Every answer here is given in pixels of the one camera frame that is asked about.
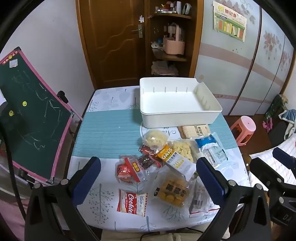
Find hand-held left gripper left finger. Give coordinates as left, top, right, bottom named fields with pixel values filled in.
left=25, top=156, right=102, bottom=241

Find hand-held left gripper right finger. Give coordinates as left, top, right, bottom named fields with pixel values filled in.
left=196, top=157, right=271, bottom=241

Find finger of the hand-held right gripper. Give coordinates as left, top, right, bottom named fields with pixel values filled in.
left=249, top=157, right=285, bottom=186
left=272, top=147, right=296, bottom=165

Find white barcode packet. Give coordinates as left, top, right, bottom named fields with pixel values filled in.
left=188, top=177, right=220, bottom=215

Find blue white snack packet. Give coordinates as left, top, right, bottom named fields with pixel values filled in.
left=195, top=132, right=229, bottom=168

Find small red orange packet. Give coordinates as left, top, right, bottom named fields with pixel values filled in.
left=116, top=162, right=133, bottom=183

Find orange label white packet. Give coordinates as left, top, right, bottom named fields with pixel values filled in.
left=155, top=145, right=197, bottom=181

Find clear bag yellow twists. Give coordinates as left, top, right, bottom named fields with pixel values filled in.
left=170, top=139, right=200, bottom=164

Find yellow pastry packet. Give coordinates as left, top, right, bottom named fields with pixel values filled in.
left=150, top=167, right=195, bottom=214

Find clear packet red yellow label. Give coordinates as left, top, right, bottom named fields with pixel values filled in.
left=120, top=155, right=151, bottom=188

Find red white cookie packet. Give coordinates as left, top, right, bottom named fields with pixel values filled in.
left=117, top=189, right=148, bottom=217

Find beige cracker packet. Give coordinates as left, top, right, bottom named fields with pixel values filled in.
left=178, top=124, right=212, bottom=139

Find dark red jujube packet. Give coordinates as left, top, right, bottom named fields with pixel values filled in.
left=138, top=154, right=162, bottom=169

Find clear bag round yellow puffs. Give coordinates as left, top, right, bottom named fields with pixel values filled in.
left=142, top=130, right=169, bottom=150

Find white plastic bin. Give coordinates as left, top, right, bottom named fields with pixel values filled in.
left=139, top=77, right=223, bottom=128

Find white checkered quilt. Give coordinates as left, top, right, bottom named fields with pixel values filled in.
left=248, top=139, right=296, bottom=193

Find white leaf print tablecloth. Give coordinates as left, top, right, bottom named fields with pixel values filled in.
left=54, top=86, right=252, bottom=233

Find blue white clothing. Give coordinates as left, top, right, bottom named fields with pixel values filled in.
left=279, top=109, right=296, bottom=141

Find green bag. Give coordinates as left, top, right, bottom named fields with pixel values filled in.
left=264, top=94, right=288, bottom=121

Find teal placemat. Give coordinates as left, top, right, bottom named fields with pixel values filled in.
left=70, top=108, right=238, bottom=159

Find pink plastic stool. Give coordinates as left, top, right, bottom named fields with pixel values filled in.
left=230, top=116, right=256, bottom=147

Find floral sliding wardrobe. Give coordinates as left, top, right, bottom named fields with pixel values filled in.
left=194, top=0, right=296, bottom=116

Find folded pink cloths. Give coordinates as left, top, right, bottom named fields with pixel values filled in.
left=151, top=60, right=179, bottom=76

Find brown wooden door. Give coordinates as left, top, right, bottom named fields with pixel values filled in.
left=76, top=0, right=148, bottom=90

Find pink basket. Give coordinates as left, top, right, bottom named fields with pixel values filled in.
left=163, top=23, right=186, bottom=55

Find small toy figures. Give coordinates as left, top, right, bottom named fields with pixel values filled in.
left=151, top=39, right=165, bottom=50

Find wooden corner shelf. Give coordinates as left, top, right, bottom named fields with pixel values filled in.
left=144, top=0, right=204, bottom=79

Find row of small bottles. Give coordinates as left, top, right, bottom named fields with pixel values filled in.
left=155, top=1, right=197, bottom=15

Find black cable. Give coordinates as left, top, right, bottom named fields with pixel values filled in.
left=0, top=116, right=27, bottom=218

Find green chalkboard easel pink frame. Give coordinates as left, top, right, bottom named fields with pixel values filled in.
left=0, top=47, right=83, bottom=186

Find wall poster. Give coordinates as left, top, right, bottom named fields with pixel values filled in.
left=213, top=1, right=247, bottom=42

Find metal door handle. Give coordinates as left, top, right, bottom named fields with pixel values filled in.
left=132, top=24, right=143, bottom=39

